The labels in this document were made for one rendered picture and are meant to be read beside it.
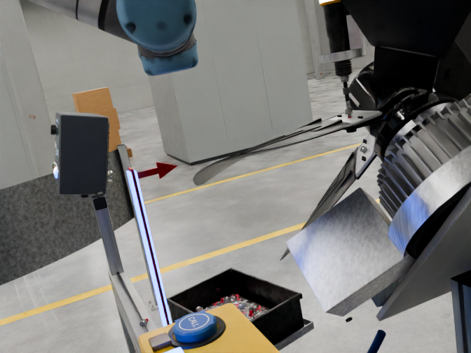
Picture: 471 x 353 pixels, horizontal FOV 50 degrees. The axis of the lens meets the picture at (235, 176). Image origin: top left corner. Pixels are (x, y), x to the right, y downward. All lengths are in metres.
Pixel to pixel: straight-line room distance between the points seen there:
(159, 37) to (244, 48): 6.65
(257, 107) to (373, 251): 6.49
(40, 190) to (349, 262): 1.87
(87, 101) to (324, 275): 8.06
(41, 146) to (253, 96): 3.32
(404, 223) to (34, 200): 1.96
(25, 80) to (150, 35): 4.41
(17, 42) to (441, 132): 4.45
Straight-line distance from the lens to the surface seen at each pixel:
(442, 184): 0.66
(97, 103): 8.73
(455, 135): 0.72
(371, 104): 0.83
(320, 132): 0.73
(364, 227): 0.78
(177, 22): 0.51
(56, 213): 2.50
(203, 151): 6.95
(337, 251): 0.79
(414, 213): 0.68
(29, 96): 4.90
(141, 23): 0.51
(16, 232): 2.42
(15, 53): 4.91
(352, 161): 0.93
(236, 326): 0.48
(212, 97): 6.96
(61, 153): 1.25
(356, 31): 0.78
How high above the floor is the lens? 1.31
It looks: 13 degrees down
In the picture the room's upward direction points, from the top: 11 degrees counter-clockwise
